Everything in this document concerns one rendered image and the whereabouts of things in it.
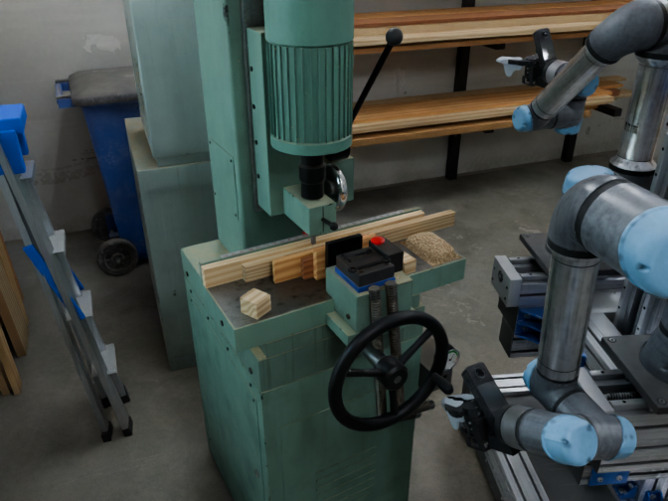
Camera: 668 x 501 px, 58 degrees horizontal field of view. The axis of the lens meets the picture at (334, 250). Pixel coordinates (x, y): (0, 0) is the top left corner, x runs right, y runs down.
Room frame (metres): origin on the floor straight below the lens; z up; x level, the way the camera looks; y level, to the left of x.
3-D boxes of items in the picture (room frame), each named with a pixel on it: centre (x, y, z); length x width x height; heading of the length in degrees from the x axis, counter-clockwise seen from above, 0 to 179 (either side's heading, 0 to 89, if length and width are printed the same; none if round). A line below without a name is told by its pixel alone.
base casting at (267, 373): (1.36, 0.11, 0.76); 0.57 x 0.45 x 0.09; 29
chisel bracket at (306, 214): (1.27, 0.06, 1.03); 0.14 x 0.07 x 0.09; 29
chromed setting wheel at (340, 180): (1.43, 0.00, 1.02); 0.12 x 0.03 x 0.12; 29
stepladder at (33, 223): (1.64, 0.89, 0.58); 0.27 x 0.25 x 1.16; 111
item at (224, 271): (1.29, 0.03, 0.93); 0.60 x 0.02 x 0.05; 119
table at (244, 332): (1.18, -0.03, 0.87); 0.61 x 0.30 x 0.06; 119
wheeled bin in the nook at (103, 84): (2.95, 1.01, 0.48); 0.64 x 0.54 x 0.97; 113
